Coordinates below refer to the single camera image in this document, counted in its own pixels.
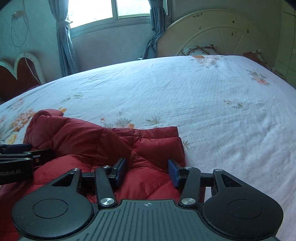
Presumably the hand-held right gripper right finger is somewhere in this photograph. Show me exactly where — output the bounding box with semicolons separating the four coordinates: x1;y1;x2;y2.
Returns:
168;159;246;207

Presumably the cream round headboard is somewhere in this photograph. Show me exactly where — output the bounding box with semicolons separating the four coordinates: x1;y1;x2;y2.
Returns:
157;9;264;57

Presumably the patterned white pillow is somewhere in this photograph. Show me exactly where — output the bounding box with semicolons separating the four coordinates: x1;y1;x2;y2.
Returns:
181;44;217;56

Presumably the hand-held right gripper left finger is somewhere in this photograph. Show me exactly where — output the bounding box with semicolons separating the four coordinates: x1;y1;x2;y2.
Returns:
46;158;127;208

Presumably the white cable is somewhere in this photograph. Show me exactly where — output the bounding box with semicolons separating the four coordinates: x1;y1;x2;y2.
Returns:
23;57;40;82

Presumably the bed with floral white sheet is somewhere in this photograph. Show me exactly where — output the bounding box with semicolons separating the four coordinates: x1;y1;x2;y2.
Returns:
0;55;296;241

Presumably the thin wire loop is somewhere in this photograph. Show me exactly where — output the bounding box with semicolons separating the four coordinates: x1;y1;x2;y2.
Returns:
11;0;30;48

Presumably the red heart-shaped headboard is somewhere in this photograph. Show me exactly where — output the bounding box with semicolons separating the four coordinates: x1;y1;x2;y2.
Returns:
0;52;47;103

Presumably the red puffer jacket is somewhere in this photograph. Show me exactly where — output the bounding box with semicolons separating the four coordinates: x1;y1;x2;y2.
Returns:
0;109;187;234

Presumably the grey-blue curtain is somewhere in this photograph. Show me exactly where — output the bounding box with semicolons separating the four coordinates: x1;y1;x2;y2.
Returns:
142;0;169;60
47;0;80;77

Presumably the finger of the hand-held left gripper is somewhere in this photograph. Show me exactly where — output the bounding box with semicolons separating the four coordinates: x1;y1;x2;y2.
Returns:
24;149;56;168
0;143;32;154

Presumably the window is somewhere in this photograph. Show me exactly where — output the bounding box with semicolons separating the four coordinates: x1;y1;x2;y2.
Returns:
67;0;153;30

